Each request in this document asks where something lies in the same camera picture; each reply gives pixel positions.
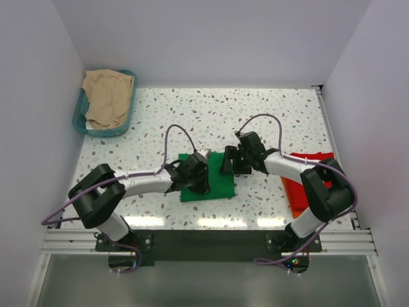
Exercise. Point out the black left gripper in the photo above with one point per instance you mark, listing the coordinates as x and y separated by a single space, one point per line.
204 187

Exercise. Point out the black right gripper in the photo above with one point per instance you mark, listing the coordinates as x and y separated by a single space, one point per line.
231 153

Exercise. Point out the green t shirt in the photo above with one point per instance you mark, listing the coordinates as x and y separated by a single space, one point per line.
221 186

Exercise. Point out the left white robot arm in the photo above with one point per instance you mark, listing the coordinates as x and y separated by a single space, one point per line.
96 197

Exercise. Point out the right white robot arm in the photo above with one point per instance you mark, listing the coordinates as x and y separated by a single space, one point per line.
328 191

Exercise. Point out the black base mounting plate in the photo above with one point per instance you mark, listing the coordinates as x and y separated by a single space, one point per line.
148 247

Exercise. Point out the folded red t shirt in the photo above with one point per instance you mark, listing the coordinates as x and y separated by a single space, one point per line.
314 156

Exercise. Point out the folded orange t shirt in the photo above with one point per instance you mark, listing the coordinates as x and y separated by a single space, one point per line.
296 196

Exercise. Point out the beige t shirt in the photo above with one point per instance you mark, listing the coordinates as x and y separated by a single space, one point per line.
109 95

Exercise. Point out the teal plastic basket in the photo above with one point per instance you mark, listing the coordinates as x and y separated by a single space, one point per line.
79 121

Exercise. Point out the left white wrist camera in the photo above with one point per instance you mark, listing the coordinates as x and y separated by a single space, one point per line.
205 152

